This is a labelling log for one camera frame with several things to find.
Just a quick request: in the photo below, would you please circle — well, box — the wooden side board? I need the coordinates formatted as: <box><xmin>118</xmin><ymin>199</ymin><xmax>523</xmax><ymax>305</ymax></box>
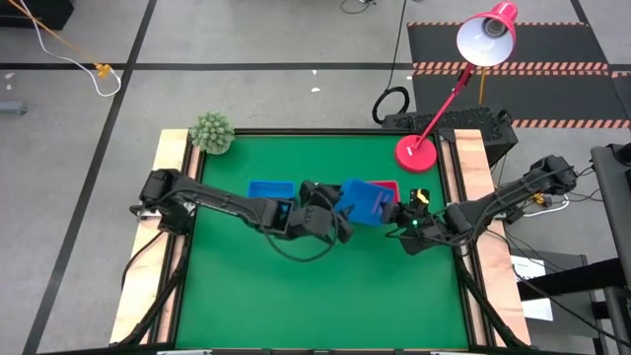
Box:
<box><xmin>452</xmin><ymin>128</ymin><xmax>532</xmax><ymax>347</ymax></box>
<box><xmin>109</xmin><ymin>128</ymin><xmax>192</xmax><ymax>345</ymax></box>

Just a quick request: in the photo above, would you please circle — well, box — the white floor cable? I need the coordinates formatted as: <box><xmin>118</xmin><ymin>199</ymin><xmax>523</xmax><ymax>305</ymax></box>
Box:
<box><xmin>19</xmin><ymin>0</ymin><xmax>123</xmax><ymax>99</ymax></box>

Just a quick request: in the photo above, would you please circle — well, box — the red plastic slotted basket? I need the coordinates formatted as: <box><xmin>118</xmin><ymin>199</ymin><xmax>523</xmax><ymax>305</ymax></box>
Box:
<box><xmin>368</xmin><ymin>179</ymin><xmax>402</xmax><ymax>204</ymax></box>

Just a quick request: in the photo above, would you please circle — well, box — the red desk lamp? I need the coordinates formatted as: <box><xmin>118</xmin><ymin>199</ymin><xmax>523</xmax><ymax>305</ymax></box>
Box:
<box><xmin>393</xmin><ymin>1</ymin><xmax>520</xmax><ymax>174</ymax></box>

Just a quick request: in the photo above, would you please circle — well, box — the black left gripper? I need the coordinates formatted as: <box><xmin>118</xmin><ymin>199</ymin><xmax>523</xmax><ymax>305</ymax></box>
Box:
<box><xmin>290</xmin><ymin>204</ymin><xmax>355</xmax><ymax>245</ymax></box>

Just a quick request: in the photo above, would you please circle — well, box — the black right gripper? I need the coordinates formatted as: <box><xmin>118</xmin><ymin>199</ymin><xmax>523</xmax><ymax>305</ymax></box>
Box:
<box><xmin>382</xmin><ymin>200</ymin><xmax>453</xmax><ymax>256</ymax></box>

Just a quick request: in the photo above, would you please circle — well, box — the green artificial potted plant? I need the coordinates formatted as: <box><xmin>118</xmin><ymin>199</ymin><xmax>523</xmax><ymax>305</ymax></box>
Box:
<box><xmin>188</xmin><ymin>110</ymin><xmax>237</xmax><ymax>156</ymax></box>

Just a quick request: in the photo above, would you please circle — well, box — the black camera cable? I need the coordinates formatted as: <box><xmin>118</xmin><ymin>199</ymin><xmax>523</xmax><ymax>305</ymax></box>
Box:
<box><xmin>263</xmin><ymin>229</ymin><xmax>342</xmax><ymax>263</ymax></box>

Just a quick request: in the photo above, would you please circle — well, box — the black stand base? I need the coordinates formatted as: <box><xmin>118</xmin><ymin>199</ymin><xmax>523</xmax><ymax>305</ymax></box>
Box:
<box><xmin>517</xmin><ymin>253</ymin><xmax>631</xmax><ymax>355</ymax></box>

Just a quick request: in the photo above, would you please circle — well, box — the grey metal floor bracket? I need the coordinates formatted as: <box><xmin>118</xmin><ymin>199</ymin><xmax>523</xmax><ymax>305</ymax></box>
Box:
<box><xmin>0</xmin><ymin>101</ymin><xmax>30</xmax><ymax>116</ymax></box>

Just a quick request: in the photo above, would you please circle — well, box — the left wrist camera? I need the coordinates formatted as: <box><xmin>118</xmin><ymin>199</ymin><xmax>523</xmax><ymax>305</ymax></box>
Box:
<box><xmin>301</xmin><ymin>179</ymin><xmax>342</xmax><ymax>209</ymax></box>

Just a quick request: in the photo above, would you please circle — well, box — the black coiled floor cable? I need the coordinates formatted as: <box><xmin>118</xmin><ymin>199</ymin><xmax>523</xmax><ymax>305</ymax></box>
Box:
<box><xmin>371</xmin><ymin>0</ymin><xmax>411</xmax><ymax>125</ymax></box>

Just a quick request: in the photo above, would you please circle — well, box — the black aluminium table frame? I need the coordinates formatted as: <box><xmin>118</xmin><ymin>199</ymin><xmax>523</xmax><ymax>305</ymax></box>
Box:
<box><xmin>115</xmin><ymin>126</ymin><xmax>526</xmax><ymax>355</ymax></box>

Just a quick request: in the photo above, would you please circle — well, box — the white paper sheet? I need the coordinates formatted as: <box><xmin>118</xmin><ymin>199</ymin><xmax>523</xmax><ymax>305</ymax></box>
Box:
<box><xmin>510</xmin><ymin>254</ymin><xmax>555</xmax><ymax>322</ymax></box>

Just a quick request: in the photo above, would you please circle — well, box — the yellow cord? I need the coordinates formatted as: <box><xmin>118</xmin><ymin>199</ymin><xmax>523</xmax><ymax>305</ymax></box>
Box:
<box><xmin>477</xmin><ymin>68</ymin><xmax>489</xmax><ymax>106</ymax></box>

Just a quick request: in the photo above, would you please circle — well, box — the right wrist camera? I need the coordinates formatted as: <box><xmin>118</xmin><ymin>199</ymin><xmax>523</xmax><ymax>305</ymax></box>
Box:
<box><xmin>408</xmin><ymin>186</ymin><xmax>432</xmax><ymax>207</ymax></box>

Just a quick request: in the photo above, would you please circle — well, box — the black perforated computer case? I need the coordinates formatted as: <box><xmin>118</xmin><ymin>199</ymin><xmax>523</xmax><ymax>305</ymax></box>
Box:
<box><xmin>382</xmin><ymin>104</ymin><xmax>520</xmax><ymax>164</ymax></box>

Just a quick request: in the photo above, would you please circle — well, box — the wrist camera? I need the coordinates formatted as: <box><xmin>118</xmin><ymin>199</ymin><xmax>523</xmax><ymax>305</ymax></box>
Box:
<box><xmin>301</xmin><ymin>179</ymin><xmax>342</xmax><ymax>209</ymax></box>
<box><xmin>408</xmin><ymin>186</ymin><xmax>432</xmax><ymax>207</ymax></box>

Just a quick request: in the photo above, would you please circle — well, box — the orange floor cable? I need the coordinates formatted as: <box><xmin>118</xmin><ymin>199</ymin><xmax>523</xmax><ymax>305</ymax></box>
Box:
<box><xmin>7</xmin><ymin>0</ymin><xmax>112</xmax><ymax>80</ymax></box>

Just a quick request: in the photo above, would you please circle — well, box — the blue plastic slotted basket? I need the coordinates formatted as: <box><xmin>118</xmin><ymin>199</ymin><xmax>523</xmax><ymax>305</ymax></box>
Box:
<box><xmin>336</xmin><ymin>177</ymin><xmax>396</xmax><ymax>229</ymax></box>
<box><xmin>245</xmin><ymin>178</ymin><xmax>298</xmax><ymax>202</ymax></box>

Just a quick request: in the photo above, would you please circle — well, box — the black hazard-striped floor mat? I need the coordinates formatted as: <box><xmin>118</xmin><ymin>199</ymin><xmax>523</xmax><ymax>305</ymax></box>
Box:
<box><xmin>411</xmin><ymin>68</ymin><xmax>631</xmax><ymax>130</ymax></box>
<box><xmin>406</xmin><ymin>21</ymin><xmax>610</xmax><ymax>70</ymax></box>

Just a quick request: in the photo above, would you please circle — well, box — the black table cable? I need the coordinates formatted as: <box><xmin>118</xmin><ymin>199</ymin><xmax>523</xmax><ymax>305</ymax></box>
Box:
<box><xmin>120</xmin><ymin>231</ymin><xmax>169</xmax><ymax>292</ymax></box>

